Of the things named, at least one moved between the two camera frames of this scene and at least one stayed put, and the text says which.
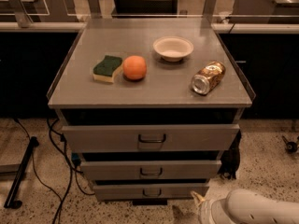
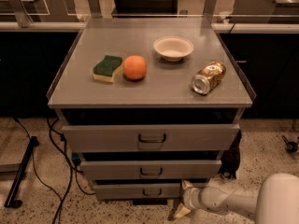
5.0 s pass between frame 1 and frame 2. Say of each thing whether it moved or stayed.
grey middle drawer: stayed
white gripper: moved
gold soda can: stayed
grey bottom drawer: stayed
